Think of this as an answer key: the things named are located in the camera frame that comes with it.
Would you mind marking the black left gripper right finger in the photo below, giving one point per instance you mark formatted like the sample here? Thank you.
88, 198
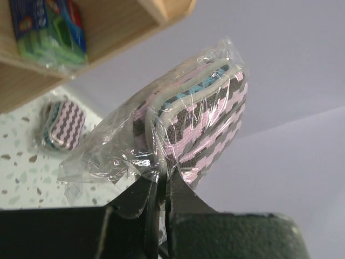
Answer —
195, 230

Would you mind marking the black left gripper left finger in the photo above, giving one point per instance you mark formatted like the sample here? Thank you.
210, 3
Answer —
127, 227

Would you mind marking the purple wavy sponge pack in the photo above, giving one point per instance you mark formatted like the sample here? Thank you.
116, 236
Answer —
61, 126
182, 121

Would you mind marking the wooden three-tier shelf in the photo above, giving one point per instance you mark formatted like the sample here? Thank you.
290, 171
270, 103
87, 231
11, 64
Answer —
110, 27

